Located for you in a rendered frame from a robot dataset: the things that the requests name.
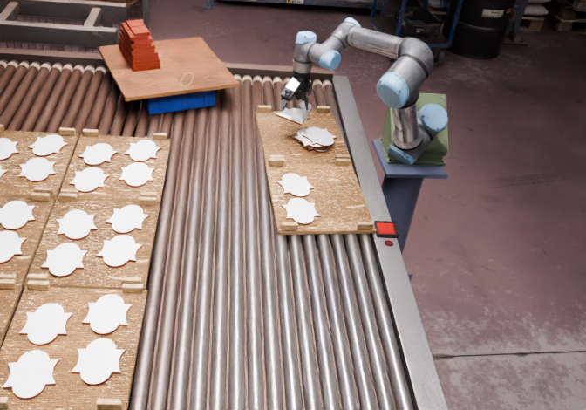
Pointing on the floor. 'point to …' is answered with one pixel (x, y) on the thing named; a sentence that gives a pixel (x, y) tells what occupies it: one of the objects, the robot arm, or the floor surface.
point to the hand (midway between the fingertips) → (292, 115)
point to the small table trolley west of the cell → (423, 6)
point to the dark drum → (482, 12)
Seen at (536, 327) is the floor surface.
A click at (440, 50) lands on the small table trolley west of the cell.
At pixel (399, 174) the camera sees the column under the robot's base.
